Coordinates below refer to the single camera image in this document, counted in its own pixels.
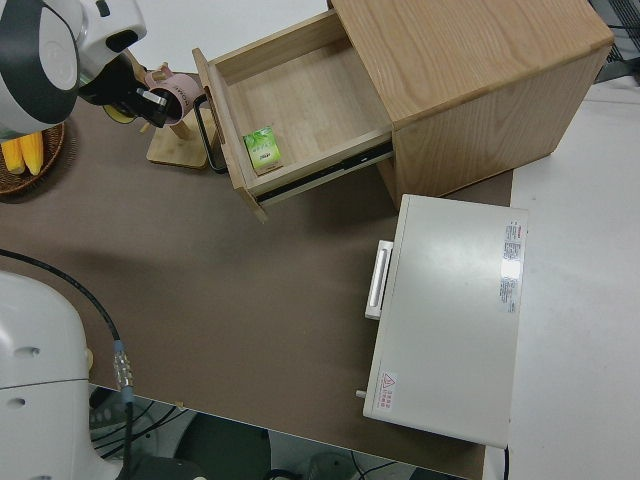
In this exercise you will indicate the yellow corn cob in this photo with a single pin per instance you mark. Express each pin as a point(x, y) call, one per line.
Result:
point(12, 157)
point(32, 152)

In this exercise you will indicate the wicker basket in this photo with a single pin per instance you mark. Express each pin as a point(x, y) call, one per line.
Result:
point(50, 160)

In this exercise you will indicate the pink mug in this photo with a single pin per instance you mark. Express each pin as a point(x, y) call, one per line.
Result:
point(180, 92)

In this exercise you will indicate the wooden cabinet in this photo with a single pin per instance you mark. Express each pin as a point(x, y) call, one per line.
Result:
point(475, 75)

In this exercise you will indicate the wooden mug stand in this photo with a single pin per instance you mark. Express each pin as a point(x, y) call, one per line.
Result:
point(175, 150)

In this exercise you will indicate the green carton box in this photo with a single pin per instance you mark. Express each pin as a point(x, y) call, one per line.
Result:
point(262, 150)

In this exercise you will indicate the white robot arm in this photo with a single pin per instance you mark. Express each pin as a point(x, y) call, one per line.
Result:
point(35, 75)

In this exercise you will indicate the brown table mat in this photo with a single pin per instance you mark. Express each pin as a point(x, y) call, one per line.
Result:
point(250, 300)

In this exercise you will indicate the white microwave oven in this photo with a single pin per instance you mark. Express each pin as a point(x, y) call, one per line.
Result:
point(445, 320)

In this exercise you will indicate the yellow cup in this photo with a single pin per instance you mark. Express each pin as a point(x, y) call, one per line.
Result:
point(120, 116)

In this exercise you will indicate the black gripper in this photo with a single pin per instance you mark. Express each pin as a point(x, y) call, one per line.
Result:
point(117, 85)

